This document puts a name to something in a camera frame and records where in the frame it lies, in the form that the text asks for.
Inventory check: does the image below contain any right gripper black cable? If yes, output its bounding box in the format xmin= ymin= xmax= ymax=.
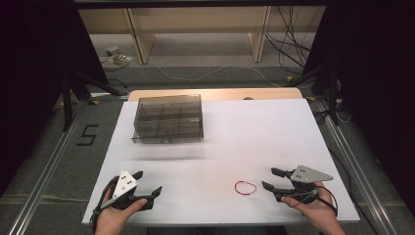
xmin=292 ymin=185 xmax=339 ymax=217

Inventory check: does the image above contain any black floor cable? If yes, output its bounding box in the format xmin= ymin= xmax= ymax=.
xmin=327 ymin=148 xmax=380 ymax=235

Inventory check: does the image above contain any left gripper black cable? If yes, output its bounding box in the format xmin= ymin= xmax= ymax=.
xmin=90 ymin=182 xmax=115 ymax=234

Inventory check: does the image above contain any black metal stand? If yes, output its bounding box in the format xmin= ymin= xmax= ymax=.
xmin=288 ymin=58 xmax=341 ymax=126
xmin=61 ymin=70 xmax=129 ymax=132

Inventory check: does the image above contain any red thin bracelet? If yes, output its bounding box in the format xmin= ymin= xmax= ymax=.
xmin=234 ymin=180 xmax=257 ymax=196

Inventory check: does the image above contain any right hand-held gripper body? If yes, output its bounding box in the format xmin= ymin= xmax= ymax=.
xmin=273 ymin=164 xmax=334 ymax=204

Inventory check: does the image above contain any person's left hand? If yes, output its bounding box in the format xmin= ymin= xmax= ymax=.
xmin=96 ymin=175 xmax=149 ymax=229

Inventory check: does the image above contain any clear smoky plastic drawer box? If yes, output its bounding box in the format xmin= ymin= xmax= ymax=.
xmin=131 ymin=94 xmax=205 ymax=145

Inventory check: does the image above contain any white floor cable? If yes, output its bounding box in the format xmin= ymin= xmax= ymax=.
xmin=156 ymin=65 xmax=282 ymax=88

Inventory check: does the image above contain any bundle of black cables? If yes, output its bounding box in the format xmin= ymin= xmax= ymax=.
xmin=264 ymin=5 xmax=315 ymax=76

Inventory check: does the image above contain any black curtain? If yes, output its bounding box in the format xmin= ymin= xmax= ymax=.
xmin=302 ymin=0 xmax=415 ymax=208
xmin=0 ymin=0 xmax=110 ymax=199

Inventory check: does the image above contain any light wooden table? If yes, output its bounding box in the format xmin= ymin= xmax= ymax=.
xmin=127 ymin=87 xmax=303 ymax=102

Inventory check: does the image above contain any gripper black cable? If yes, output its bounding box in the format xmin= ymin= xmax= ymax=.
xmin=90 ymin=182 xmax=115 ymax=234
xmin=292 ymin=185 xmax=339 ymax=217

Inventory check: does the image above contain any light wooden desk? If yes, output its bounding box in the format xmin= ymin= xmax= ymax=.
xmin=77 ymin=5 xmax=327 ymax=65

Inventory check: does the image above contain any white power strip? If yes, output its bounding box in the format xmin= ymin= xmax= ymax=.
xmin=111 ymin=54 xmax=133 ymax=65

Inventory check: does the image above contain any aluminium floor rail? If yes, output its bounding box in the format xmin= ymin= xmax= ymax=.
xmin=7 ymin=97 xmax=91 ymax=235
xmin=312 ymin=97 xmax=399 ymax=235

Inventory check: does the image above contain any white table cover board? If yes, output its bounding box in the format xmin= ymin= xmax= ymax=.
xmin=81 ymin=98 xmax=360 ymax=227

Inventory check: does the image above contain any person's right hand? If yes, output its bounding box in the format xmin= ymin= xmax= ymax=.
xmin=281 ymin=182 xmax=339 ymax=228

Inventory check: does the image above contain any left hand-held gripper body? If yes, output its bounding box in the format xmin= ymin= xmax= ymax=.
xmin=100 ymin=169 xmax=155 ymax=211

